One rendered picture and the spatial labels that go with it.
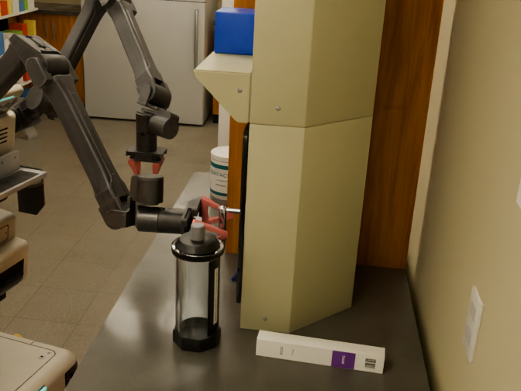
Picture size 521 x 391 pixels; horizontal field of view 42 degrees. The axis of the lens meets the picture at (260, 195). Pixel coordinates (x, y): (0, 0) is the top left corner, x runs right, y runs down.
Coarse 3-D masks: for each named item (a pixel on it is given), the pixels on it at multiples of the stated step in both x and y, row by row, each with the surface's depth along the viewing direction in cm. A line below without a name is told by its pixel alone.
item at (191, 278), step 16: (192, 256) 134; (208, 256) 135; (176, 272) 139; (192, 272) 136; (208, 272) 137; (176, 288) 141; (192, 288) 138; (208, 288) 138; (176, 304) 142; (192, 304) 139; (176, 320) 144; (192, 320) 140; (192, 336) 142; (208, 336) 143
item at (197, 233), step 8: (192, 224) 137; (200, 224) 138; (192, 232) 137; (200, 232) 137; (208, 232) 142; (176, 240) 140; (184, 240) 137; (192, 240) 137; (200, 240) 138; (208, 240) 138; (216, 240) 139; (184, 248) 136; (192, 248) 135; (200, 248) 135; (208, 248) 136; (216, 248) 137
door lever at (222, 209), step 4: (220, 208) 147; (224, 208) 147; (228, 208) 148; (232, 208) 148; (236, 208) 148; (220, 212) 148; (224, 212) 148; (228, 212) 148; (232, 212) 148; (236, 212) 148; (220, 216) 148; (224, 216) 148; (220, 220) 148; (224, 220) 148; (220, 224) 149; (224, 224) 149; (220, 228) 149; (224, 228) 149; (224, 240) 150
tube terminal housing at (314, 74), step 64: (256, 0) 127; (320, 0) 127; (384, 0) 137; (256, 64) 131; (320, 64) 132; (256, 128) 136; (320, 128) 137; (256, 192) 140; (320, 192) 143; (256, 256) 146; (320, 256) 150; (256, 320) 151
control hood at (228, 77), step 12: (204, 60) 142; (216, 60) 143; (228, 60) 144; (240, 60) 145; (252, 60) 145; (204, 72) 133; (216, 72) 132; (228, 72) 132; (240, 72) 132; (204, 84) 133; (216, 84) 133; (228, 84) 133; (240, 84) 133; (216, 96) 134; (228, 96) 134; (240, 96) 134; (228, 108) 135; (240, 108) 134; (240, 120) 135
